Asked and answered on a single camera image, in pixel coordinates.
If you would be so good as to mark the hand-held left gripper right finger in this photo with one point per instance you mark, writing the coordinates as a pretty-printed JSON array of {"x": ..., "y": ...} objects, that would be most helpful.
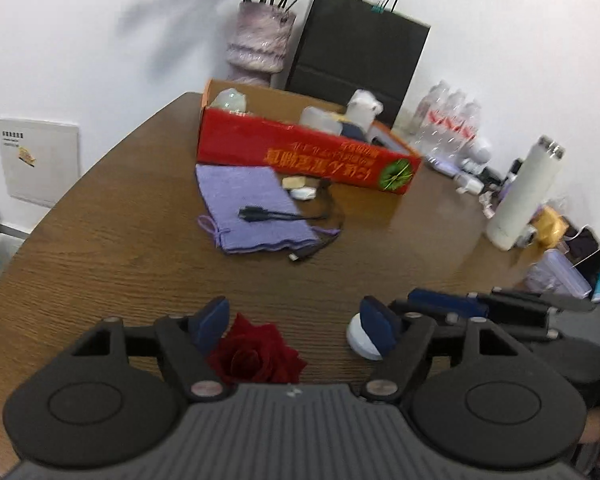
[{"x": 378, "y": 327}]

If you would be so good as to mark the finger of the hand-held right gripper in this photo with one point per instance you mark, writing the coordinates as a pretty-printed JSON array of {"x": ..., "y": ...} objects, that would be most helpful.
[
  {"x": 540, "y": 299},
  {"x": 442, "y": 302}
]

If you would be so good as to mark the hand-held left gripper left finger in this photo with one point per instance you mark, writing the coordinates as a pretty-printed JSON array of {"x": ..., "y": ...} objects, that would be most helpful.
[{"x": 211, "y": 322}]

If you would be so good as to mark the white round puck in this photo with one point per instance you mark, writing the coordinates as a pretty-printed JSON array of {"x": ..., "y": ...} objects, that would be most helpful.
[{"x": 360, "y": 346}]

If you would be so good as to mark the red artificial rose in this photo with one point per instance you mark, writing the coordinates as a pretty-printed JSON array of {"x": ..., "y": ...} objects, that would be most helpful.
[{"x": 260, "y": 355}]

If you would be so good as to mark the red cardboard box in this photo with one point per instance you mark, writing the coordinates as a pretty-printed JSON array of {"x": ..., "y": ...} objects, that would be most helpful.
[{"x": 290, "y": 155}]

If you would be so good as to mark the yellow white plush toy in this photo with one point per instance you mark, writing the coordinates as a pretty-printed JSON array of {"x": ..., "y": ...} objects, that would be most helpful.
[{"x": 364, "y": 106}]

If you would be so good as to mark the white yellow charger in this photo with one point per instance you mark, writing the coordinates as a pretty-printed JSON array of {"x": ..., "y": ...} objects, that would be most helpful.
[{"x": 319, "y": 119}]

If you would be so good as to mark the brown wooden desktop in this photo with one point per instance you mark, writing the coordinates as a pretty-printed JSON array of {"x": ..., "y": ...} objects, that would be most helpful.
[{"x": 130, "y": 240}]

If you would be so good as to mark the clear plastic storage box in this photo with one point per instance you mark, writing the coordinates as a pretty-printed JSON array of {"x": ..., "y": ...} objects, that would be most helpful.
[{"x": 560, "y": 275}]

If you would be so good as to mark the yellow packet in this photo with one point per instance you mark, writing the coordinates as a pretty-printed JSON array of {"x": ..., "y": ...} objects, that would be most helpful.
[{"x": 550, "y": 225}]

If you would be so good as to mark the white insulated bottle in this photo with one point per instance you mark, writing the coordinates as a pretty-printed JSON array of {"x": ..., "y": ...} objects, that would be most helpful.
[{"x": 522, "y": 195}]

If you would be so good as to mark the small white dropper bottle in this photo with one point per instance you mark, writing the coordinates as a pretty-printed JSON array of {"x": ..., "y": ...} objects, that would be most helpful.
[{"x": 470, "y": 183}]

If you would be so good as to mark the round white small bottle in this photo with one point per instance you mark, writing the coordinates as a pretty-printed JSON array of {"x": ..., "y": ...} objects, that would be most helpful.
[{"x": 479, "y": 150}]

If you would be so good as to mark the small beige block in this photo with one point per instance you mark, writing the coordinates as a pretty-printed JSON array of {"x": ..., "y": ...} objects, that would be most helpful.
[{"x": 294, "y": 182}]

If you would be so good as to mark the clear water bottle red label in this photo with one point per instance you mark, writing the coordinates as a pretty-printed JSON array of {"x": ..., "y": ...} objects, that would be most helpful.
[
  {"x": 450, "y": 120},
  {"x": 469, "y": 127},
  {"x": 430, "y": 112}
]

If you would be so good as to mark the black paper shopping bag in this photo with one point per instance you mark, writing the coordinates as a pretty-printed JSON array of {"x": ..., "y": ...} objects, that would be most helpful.
[{"x": 360, "y": 55}]

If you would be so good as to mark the mottled purple ceramic vase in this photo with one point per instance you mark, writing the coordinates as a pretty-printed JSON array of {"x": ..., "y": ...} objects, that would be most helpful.
[{"x": 260, "y": 45}]

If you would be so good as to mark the green binder clip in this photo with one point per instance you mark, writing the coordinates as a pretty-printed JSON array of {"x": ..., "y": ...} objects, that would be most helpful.
[{"x": 378, "y": 8}]

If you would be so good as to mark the white wall panel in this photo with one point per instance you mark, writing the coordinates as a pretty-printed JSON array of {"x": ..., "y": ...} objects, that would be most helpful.
[{"x": 40, "y": 160}]

